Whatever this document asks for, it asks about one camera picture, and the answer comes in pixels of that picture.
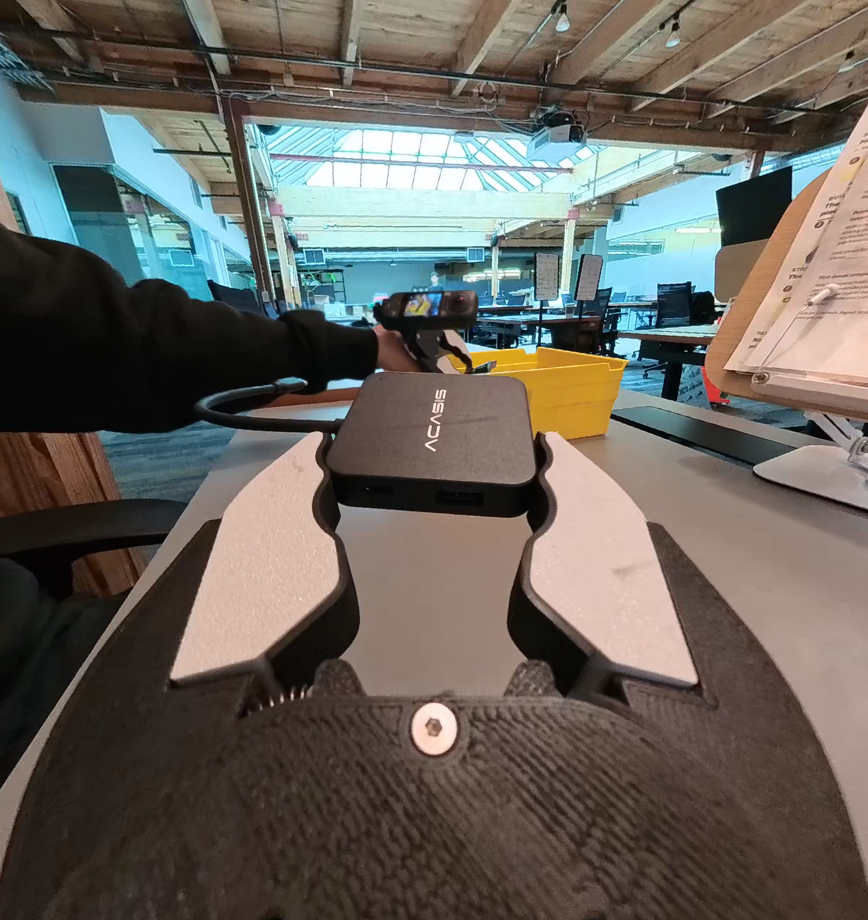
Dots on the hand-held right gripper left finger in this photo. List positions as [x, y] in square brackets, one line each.
[261, 575]

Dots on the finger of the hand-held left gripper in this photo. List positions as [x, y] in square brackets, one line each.
[452, 359]

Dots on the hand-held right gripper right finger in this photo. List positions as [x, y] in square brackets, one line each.
[606, 582]

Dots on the black square usb hub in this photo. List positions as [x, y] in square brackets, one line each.
[419, 438]

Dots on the yellow plastic bin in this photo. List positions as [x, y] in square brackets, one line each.
[570, 388]

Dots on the person's left forearm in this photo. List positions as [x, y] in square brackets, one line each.
[154, 345]

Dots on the person's left hand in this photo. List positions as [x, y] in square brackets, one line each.
[394, 352]

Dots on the black office chair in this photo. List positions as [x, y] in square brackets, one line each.
[82, 525]

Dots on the ceiling projector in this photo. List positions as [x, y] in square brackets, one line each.
[556, 136]

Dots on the ceiling light bulb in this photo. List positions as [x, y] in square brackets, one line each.
[672, 32]
[562, 18]

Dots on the black monitor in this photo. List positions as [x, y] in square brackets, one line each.
[754, 205]

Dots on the wooden document stand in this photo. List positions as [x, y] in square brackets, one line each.
[836, 287]

